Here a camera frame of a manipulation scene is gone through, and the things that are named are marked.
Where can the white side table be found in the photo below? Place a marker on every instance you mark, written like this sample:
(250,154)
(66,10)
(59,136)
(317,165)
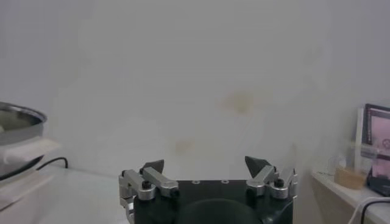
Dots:
(350,194)

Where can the dark framed display screen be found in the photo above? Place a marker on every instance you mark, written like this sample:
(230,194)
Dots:
(377,128)

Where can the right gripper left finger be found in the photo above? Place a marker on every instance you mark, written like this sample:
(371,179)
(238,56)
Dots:
(158,181)

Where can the black device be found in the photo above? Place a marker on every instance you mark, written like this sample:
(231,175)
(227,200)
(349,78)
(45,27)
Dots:
(379,185)

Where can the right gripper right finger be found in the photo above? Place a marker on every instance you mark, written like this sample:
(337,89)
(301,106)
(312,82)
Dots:
(262,179)

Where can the cream electric cooker pot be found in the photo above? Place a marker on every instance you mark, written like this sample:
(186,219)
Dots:
(18,188)

